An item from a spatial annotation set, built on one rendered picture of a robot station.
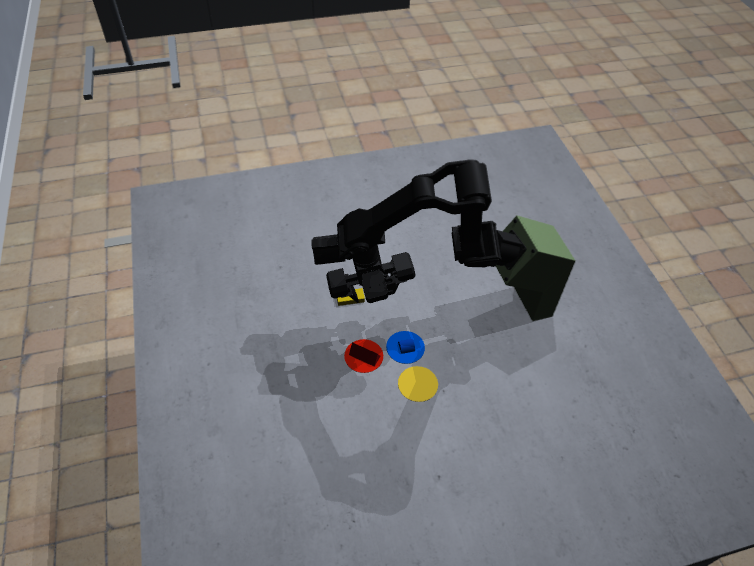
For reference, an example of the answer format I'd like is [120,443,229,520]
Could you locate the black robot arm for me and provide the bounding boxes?
[311,160,527,303]

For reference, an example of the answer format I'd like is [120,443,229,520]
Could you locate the yellow block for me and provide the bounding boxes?
[337,288,365,306]

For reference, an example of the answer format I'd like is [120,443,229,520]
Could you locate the yellow circle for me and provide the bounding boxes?
[398,366,438,402]

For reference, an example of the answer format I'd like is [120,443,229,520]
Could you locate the red circle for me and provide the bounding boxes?
[344,339,383,373]

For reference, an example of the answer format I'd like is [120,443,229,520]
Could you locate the blue circle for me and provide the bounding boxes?
[386,331,425,364]

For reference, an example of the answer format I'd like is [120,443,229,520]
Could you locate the blue block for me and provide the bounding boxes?
[398,339,415,354]

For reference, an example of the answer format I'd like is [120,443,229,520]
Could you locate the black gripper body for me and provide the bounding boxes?
[326,252,415,299]

